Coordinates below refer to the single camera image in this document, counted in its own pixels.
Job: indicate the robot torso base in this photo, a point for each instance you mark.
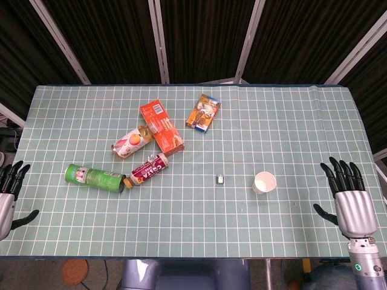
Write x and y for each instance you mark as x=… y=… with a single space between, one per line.
x=184 y=275

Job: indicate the small silver metal clip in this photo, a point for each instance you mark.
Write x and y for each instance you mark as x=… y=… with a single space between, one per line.
x=220 y=179

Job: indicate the green chips can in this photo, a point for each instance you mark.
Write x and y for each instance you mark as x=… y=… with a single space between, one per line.
x=94 y=178

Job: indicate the green grid table mat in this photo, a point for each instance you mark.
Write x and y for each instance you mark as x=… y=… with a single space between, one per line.
x=193 y=172

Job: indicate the round cork coaster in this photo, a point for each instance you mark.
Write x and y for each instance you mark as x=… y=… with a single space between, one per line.
x=75 y=271

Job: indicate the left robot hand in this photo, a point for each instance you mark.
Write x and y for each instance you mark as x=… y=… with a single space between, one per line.
x=5 y=199

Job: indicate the red coffee bottle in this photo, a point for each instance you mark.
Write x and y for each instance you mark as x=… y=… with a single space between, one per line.
x=148 y=170

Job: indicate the white paper cup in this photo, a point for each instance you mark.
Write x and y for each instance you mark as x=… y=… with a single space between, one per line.
x=264 y=182

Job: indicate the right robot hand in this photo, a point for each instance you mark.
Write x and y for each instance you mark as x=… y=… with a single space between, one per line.
x=353 y=208

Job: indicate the orange blue snack box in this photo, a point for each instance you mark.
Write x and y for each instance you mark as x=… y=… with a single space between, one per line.
x=202 y=112

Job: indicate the peach juice bottle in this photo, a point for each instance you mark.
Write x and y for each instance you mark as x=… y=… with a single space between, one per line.
x=131 y=141

